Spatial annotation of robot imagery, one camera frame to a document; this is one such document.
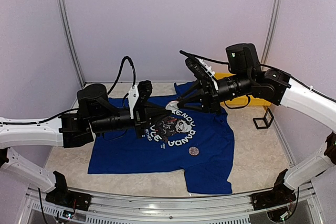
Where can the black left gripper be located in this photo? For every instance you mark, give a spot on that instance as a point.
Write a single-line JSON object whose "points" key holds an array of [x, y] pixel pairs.
{"points": [[144, 115]]}

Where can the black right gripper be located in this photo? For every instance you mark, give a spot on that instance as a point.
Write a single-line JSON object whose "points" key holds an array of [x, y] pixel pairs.
{"points": [[209, 96]]}

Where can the blue printed t-shirt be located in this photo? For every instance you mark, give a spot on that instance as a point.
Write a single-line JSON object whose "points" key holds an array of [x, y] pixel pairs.
{"points": [[164, 148]]}

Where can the yellow plastic tray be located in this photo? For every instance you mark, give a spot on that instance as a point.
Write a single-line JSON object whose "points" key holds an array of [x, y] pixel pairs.
{"points": [[240, 101]]}

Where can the round patterned brooch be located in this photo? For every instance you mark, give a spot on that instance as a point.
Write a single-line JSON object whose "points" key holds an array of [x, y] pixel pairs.
{"points": [[193, 151]]}

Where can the black brooch box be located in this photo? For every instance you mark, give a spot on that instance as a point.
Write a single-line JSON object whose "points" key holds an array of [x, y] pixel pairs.
{"points": [[264, 122]]}

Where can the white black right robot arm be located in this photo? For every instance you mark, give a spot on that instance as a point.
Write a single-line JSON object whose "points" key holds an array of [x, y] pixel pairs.
{"points": [[260, 155]]}

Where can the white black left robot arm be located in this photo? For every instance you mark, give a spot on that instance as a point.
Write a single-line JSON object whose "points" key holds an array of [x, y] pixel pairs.
{"points": [[69, 130]]}

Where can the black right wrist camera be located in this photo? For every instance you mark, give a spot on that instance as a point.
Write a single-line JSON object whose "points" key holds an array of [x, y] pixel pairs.
{"points": [[242, 57]]}

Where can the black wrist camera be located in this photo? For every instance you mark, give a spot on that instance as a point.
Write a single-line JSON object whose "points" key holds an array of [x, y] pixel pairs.
{"points": [[242, 57], [93, 103]]}

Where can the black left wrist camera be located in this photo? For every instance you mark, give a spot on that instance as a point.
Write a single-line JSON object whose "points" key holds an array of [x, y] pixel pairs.
{"points": [[93, 103]]}

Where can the front aluminium rail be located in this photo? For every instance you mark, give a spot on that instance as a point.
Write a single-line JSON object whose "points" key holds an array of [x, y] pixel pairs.
{"points": [[114, 208]]}

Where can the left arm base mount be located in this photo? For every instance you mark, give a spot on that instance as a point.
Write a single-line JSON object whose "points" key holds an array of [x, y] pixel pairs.
{"points": [[71, 199]]}

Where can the right aluminium frame post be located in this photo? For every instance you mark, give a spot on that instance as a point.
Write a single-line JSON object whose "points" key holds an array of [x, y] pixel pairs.
{"points": [[271, 30]]}

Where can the aluminium frame post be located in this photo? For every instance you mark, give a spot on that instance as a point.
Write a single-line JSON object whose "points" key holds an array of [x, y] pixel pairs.
{"points": [[70, 42], [271, 30]]}

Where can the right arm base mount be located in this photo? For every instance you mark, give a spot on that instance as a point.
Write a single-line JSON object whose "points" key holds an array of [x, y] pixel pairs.
{"points": [[269, 199]]}

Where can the left aluminium frame post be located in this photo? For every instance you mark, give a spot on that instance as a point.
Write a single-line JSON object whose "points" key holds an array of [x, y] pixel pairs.
{"points": [[70, 42]]}

